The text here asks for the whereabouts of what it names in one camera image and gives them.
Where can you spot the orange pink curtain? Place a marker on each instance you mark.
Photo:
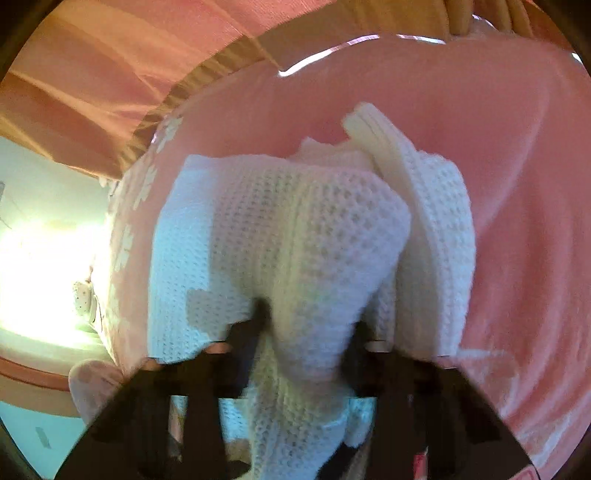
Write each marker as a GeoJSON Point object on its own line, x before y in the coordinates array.
{"type": "Point", "coordinates": [84, 83]}

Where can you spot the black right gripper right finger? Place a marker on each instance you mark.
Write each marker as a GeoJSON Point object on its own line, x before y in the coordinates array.
{"type": "Point", "coordinates": [428, 419]}

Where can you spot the white red black knit sweater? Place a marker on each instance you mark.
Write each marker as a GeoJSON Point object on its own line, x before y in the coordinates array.
{"type": "Point", "coordinates": [370, 226]}

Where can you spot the white polka dot item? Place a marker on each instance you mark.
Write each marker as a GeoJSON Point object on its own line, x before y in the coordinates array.
{"type": "Point", "coordinates": [85, 300]}

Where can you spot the pink white patterned blanket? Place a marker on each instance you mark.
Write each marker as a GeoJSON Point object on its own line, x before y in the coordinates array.
{"type": "Point", "coordinates": [512, 114]}

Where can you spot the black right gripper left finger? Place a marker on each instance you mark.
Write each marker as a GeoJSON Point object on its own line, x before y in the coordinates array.
{"type": "Point", "coordinates": [166, 423]}

